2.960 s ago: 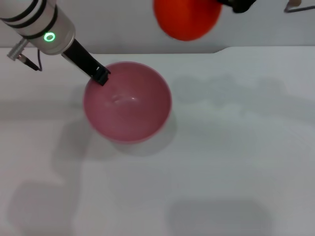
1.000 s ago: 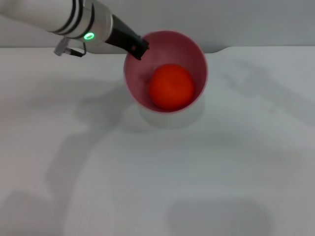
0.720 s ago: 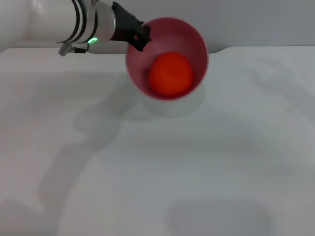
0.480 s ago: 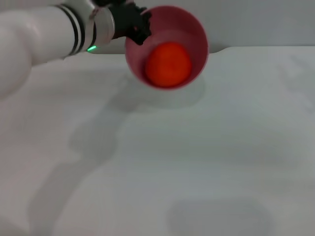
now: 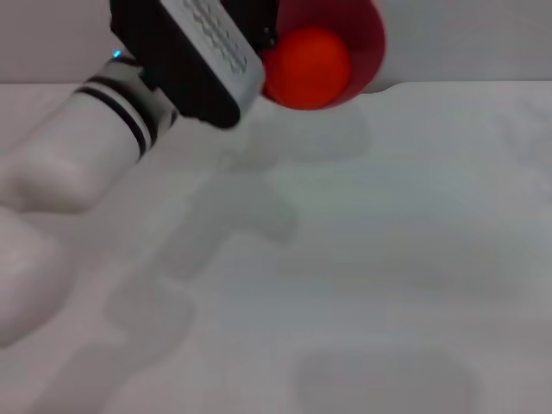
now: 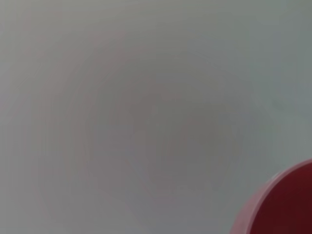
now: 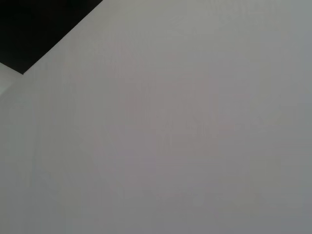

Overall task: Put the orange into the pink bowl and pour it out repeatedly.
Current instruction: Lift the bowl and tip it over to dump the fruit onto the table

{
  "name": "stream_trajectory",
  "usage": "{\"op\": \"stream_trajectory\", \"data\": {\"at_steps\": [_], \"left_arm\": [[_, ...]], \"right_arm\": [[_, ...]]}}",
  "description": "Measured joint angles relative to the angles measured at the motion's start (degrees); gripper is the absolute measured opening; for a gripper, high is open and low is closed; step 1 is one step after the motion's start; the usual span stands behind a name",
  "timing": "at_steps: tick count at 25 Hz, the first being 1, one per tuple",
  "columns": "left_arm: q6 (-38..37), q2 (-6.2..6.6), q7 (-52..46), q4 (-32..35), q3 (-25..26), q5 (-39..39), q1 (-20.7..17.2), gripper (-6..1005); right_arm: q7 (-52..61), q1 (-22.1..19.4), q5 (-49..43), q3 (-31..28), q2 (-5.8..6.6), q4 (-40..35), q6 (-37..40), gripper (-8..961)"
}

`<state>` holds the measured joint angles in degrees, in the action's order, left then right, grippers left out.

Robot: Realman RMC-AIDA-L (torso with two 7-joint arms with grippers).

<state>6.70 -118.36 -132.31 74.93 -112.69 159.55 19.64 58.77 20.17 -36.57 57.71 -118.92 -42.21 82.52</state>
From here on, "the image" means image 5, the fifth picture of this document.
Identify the soft orange toy fruit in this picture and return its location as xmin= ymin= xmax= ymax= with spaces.
xmin=261 ymin=26 xmax=353 ymax=110

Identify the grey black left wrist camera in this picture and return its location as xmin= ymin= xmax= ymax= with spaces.
xmin=109 ymin=0 xmax=266 ymax=130

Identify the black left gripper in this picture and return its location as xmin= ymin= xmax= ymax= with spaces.
xmin=219 ymin=0 xmax=279 ymax=55

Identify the pink plastic bowl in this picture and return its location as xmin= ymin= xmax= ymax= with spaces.
xmin=261 ymin=0 xmax=387 ymax=111

